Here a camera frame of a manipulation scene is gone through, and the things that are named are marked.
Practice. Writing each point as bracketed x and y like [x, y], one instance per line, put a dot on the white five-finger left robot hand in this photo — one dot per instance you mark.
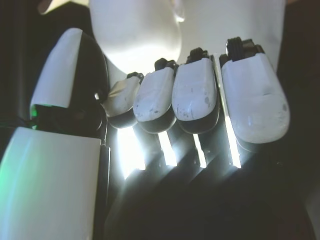
[250, 95]

